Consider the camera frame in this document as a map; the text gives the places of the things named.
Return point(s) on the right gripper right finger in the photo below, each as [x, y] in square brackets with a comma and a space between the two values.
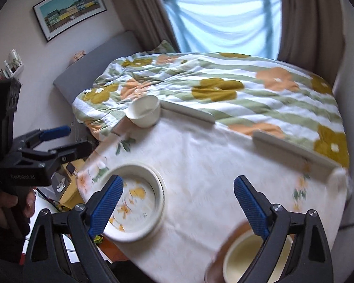
[255, 206]

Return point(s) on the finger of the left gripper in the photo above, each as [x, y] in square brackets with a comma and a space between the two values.
[70, 152]
[34, 138]

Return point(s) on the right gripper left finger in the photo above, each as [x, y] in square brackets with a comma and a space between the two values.
[102, 204]

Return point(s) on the duck pattern deep plate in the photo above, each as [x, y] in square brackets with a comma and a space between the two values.
[140, 209]

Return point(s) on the person's left hand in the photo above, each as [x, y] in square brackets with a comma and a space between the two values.
[7, 201]

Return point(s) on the yellow bedside stool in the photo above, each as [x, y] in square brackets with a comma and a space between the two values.
[65, 185]

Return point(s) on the cream floral tablecloth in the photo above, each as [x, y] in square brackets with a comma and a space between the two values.
[198, 163]

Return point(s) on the grey headboard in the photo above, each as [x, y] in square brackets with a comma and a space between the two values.
[82, 73]

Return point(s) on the white tray edge bar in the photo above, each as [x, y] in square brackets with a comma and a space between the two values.
[295, 149]

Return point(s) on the small cream bowl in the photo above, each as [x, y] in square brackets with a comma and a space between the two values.
[144, 112]

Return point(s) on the floral green striped duvet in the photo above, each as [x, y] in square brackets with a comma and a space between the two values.
[243, 92]

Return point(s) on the framed landscape picture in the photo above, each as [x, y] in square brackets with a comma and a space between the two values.
[56, 16]

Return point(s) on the brown drape curtain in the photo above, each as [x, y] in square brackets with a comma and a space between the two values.
[148, 20]
[312, 36]

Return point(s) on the right brown drape curtain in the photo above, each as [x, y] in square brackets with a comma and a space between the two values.
[312, 36]

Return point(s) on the light blue sheer curtain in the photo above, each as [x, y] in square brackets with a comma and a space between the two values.
[238, 26]

